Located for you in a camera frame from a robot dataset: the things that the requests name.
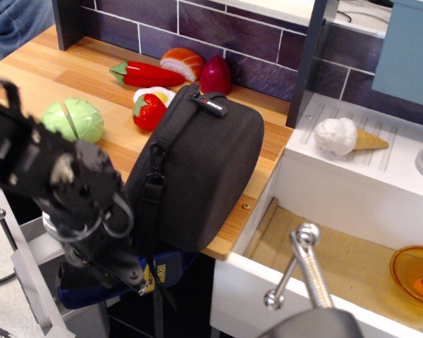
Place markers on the toy salmon sushi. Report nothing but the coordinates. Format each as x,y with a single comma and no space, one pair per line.
183,61

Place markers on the orange plastic bowl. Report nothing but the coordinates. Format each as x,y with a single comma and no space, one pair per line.
406,267

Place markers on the person in blue jeans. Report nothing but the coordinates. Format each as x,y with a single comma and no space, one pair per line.
21,21

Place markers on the light blue cabinet door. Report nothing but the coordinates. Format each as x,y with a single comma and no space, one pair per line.
399,72

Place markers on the red toy bell pepper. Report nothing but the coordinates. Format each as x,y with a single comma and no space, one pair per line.
148,111

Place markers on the toy ice cream cone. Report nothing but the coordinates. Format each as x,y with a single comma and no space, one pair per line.
341,136

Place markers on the black zipper case bag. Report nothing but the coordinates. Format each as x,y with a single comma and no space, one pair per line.
193,169

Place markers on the dark grey shelf post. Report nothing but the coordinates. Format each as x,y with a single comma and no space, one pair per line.
322,18

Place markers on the toy fried egg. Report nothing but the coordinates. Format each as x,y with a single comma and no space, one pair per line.
165,95

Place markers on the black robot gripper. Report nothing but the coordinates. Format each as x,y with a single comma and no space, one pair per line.
97,257

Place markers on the red toy onion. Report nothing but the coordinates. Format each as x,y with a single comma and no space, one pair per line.
216,76

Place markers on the red toy chili pepper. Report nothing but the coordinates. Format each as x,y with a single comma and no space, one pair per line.
139,74

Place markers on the green toy cabbage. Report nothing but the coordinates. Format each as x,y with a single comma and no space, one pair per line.
75,119

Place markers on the grey plastic bin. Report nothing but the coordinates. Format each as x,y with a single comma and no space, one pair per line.
36,263

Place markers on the blue black bar clamp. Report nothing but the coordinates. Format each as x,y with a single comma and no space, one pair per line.
169,267

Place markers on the white toy sink unit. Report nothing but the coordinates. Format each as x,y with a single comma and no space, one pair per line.
368,205

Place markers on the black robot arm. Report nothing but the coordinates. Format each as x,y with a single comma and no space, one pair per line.
78,190

